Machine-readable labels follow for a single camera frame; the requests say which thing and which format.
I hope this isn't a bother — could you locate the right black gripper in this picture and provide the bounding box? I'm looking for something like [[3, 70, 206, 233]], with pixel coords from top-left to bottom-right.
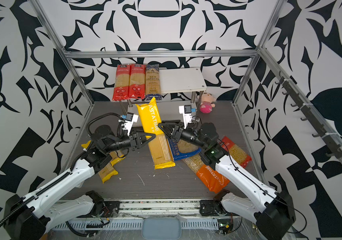
[[163, 120, 211, 151]]

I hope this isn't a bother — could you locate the yellow spaghetti bag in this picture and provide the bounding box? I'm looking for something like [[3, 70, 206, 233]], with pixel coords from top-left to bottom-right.
[[98, 163, 119, 184], [81, 140, 126, 166], [137, 98, 176, 170]]

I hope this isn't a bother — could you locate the blue gold spaghetti bag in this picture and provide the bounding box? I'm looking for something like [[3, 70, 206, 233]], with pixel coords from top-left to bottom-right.
[[145, 64, 162, 101]]

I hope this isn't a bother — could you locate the red spaghetti bag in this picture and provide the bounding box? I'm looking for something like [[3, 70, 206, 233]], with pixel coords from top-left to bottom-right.
[[112, 65, 131, 101], [129, 64, 146, 99]]

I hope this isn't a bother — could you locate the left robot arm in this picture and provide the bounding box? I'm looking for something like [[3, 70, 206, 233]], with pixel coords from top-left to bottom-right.
[[0, 125, 156, 240]]

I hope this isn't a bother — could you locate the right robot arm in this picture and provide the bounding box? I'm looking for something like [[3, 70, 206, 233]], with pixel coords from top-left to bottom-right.
[[158, 121, 296, 240]]

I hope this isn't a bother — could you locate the white two-tier shelf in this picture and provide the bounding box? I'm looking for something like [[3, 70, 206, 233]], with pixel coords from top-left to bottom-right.
[[115, 68, 207, 126]]

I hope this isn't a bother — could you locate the orange pasta bag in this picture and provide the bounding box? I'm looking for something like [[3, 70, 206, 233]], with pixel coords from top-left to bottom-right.
[[182, 155, 230, 194]]

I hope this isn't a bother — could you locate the blue orange orecchiette bag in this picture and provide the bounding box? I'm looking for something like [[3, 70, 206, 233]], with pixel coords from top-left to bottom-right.
[[168, 140, 201, 161]]

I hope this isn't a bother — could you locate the pink plush pig toy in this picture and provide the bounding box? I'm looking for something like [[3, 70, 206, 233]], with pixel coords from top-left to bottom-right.
[[200, 92, 216, 114]]

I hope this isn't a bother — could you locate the red macaroni bag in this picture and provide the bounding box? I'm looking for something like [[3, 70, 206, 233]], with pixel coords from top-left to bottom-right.
[[220, 136, 252, 168]]

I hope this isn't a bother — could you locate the grey blue pad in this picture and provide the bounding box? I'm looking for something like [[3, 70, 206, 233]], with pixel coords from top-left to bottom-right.
[[142, 218, 182, 240]]

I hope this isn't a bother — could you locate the wall hook rail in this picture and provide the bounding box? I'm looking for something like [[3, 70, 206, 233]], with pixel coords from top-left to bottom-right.
[[276, 71, 342, 159]]

